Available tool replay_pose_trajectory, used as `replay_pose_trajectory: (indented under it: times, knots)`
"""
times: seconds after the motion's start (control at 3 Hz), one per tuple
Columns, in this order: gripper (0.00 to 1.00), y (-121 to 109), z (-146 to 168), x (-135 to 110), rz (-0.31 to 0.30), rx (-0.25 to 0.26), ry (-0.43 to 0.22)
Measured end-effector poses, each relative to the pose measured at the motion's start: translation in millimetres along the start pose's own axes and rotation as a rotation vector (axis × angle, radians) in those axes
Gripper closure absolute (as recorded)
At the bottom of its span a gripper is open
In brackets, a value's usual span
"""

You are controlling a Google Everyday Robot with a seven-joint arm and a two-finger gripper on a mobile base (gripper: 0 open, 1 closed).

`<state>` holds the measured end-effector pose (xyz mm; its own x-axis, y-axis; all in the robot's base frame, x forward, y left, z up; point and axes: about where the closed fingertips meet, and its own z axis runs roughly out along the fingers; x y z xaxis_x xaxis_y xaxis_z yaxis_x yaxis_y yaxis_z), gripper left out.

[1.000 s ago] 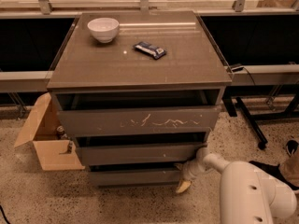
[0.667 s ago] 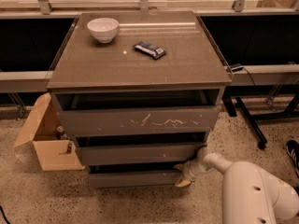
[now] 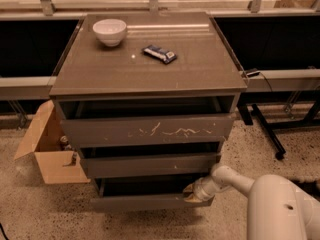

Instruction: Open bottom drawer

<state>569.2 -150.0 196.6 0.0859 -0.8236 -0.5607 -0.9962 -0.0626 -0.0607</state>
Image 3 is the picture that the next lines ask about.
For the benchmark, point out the open cardboard box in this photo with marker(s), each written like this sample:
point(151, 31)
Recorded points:
point(42, 140)

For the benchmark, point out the white ceramic bowl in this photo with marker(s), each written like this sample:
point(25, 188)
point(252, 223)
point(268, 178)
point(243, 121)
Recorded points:
point(110, 31)

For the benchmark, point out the grey middle drawer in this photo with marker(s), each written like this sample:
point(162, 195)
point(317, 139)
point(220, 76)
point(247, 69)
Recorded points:
point(150, 160)

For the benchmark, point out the black metal stand leg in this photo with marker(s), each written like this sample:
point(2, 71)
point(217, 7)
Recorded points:
point(280, 151)

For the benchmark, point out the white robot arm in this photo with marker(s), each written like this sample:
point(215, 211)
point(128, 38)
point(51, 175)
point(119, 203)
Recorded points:
point(277, 209)

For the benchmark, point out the grey bottom drawer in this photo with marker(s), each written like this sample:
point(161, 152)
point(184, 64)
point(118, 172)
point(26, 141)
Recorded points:
point(144, 193)

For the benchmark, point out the black power adapter with cable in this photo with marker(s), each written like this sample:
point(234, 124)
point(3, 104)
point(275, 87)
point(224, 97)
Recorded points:
point(257, 81)

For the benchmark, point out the blue snack packet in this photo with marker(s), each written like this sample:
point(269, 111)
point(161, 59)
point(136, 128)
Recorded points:
point(159, 53)

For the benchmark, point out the grey top drawer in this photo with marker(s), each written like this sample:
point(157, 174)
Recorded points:
point(106, 123)

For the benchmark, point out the grey drawer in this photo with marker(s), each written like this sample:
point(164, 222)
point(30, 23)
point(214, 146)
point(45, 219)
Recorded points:
point(106, 123)
point(150, 160)
point(144, 193)

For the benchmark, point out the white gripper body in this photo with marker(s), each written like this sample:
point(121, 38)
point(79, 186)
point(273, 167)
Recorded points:
point(200, 191)

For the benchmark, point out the bottles inside cardboard box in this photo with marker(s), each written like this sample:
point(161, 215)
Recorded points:
point(66, 146)

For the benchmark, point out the grey drawer cabinet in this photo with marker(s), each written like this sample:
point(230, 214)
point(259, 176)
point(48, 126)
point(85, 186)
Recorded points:
point(203, 66)

